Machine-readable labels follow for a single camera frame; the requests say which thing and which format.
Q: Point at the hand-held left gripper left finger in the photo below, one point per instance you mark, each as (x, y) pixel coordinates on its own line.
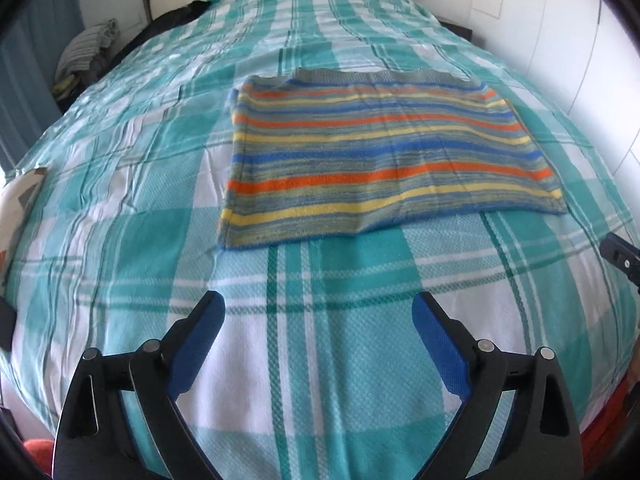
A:
(192, 345)

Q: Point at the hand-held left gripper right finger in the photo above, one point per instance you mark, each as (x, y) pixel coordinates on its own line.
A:
(442, 345)

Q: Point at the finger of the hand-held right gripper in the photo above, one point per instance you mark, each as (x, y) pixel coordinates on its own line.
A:
(622, 257)

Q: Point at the striped knit sweater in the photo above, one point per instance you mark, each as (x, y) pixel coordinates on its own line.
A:
(390, 160)

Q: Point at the pile of striped clothes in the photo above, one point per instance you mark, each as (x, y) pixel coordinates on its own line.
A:
(85, 47)

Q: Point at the teal plaid bedspread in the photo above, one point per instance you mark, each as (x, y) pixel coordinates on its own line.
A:
(320, 285)

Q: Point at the black phone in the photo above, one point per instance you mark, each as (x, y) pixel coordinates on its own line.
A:
(7, 327)

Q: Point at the orange fluffy rug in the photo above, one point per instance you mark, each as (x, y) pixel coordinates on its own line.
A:
(40, 457)

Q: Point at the patterned pillow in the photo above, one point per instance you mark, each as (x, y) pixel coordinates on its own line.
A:
(15, 210)

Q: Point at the dark nightstand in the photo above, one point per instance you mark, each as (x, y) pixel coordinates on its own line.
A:
(457, 30)

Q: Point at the teal curtain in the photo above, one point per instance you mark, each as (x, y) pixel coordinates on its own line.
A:
(35, 60)

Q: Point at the dark cloth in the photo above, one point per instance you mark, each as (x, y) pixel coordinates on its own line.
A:
(175, 15)

